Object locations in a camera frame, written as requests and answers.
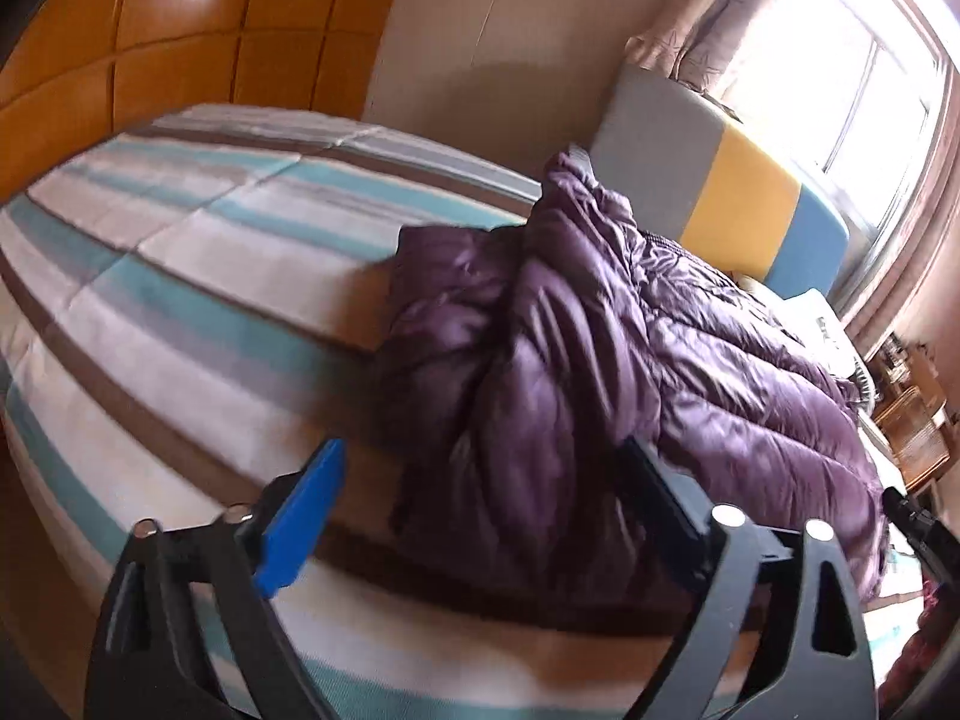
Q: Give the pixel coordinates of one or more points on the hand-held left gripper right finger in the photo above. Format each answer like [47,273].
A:
[664,495]

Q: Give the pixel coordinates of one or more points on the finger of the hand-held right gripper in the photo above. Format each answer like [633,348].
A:
[919,529]

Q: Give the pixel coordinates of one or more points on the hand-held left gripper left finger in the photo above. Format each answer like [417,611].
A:
[300,529]

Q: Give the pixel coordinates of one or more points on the purple puffer jacket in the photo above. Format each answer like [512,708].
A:
[585,375]

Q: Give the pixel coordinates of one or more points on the wicker chair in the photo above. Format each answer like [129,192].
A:
[911,435]

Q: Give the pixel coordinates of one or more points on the pink ruffled cloth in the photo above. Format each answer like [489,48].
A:
[926,630]

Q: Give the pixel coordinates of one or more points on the cluttered wooden desk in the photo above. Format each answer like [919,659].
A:
[911,360]

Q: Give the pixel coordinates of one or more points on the white printed pillow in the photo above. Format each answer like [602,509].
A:
[821,326]

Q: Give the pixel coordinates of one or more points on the patterned curtain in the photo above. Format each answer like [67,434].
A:
[712,22]
[911,240]

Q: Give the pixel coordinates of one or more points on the striped bed quilt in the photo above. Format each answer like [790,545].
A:
[187,262]

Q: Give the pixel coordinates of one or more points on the grey yellow blue headboard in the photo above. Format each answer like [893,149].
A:
[720,172]

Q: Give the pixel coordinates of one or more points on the window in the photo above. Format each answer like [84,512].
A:
[840,67]

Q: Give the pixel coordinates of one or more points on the wooden wardrobe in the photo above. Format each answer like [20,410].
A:
[187,30]

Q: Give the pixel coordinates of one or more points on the grey mesh bed rail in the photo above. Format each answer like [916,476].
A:
[864,390]

